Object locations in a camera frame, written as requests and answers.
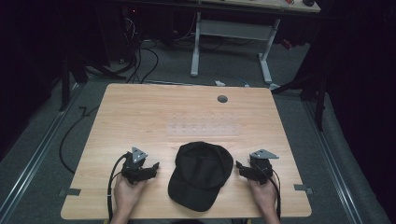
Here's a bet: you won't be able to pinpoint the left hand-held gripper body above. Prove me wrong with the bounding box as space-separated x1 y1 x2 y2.
120 146 149 185

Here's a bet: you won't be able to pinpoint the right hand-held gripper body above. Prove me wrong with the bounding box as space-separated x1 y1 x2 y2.
247 148 280 186

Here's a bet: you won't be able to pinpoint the black baseball cap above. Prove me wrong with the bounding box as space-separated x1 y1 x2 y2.
167 141 234 213

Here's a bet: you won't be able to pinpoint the person's right hand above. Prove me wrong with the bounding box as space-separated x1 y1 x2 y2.
247 175 277 216

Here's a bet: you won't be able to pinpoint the person's left hand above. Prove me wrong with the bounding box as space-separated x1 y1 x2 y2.
113 177 148 217

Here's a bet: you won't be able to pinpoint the grey tape piece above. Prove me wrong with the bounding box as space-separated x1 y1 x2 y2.
293 183 315 196
58 188 82 197

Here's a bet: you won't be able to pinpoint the black metal stand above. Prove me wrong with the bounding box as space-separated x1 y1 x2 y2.
270 68 329 133
58 54 90 112

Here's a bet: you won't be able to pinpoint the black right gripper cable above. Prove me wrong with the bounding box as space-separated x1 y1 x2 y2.
260 166 282 221

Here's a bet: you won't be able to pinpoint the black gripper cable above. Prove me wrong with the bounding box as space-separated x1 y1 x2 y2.
260 166 282 221
106 152 130 224

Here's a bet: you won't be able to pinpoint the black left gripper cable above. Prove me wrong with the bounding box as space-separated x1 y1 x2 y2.
106 152 130 224

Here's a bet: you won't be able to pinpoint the black floor cable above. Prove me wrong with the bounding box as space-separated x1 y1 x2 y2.
58 105 101 175

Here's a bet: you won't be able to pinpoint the metal floor rail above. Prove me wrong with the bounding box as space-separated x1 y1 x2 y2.
302 99 364 224
0 83 86 218

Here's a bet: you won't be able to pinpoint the bundle of black cables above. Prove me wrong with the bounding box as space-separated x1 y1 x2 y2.
122 15 160 85

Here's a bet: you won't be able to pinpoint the white metal desk frame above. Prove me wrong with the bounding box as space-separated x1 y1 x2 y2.
190 11 282 84

